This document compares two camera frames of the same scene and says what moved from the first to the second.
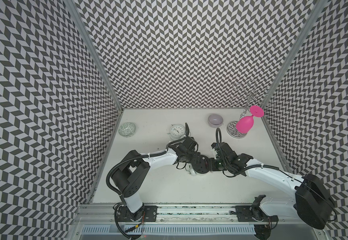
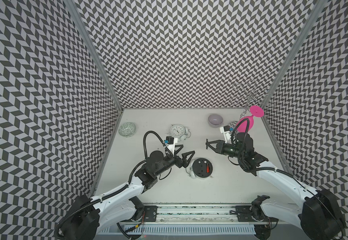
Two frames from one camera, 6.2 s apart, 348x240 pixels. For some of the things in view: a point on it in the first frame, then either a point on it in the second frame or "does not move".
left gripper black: [196, 156] to [185, 162]
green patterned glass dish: [127, 129] does not move
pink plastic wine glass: [245, 124] does not move
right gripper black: [212, 164] to [219, 147]
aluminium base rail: [195, 213] does not move
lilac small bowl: [215, 120] does not move
